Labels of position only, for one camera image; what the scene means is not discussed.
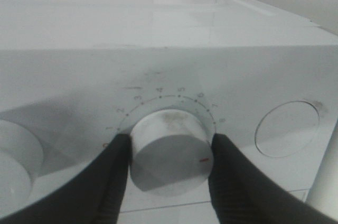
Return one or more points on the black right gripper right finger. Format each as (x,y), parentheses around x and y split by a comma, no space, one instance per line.
(241,193)

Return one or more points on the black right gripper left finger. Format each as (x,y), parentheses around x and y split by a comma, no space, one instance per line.
(95,195)

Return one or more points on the round white door release button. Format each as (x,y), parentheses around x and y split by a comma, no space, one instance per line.
(287,129)

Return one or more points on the white timer knob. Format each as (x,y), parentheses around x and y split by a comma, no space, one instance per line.
(171,153)

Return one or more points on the white upper power knob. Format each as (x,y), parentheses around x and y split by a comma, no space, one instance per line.
(21,160)

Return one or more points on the white microwave oven body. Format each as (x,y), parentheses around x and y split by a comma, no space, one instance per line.
(77,72)

